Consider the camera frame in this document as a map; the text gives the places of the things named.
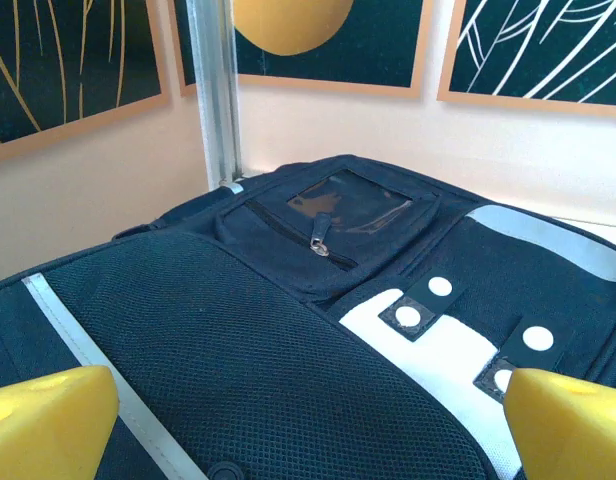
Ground wall panel orange circle and leaves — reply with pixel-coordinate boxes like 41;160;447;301
436;0;616;120

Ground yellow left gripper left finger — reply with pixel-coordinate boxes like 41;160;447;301
0;364;121;480

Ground wall panel with orange oval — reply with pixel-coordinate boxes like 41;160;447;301
168;0;435;100

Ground navy blue student backpack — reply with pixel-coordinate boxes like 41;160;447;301
0;153;616;480

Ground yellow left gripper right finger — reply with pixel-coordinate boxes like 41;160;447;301
502;368;616;480

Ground aluminium corner post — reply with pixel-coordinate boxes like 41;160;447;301
186;0;245;189

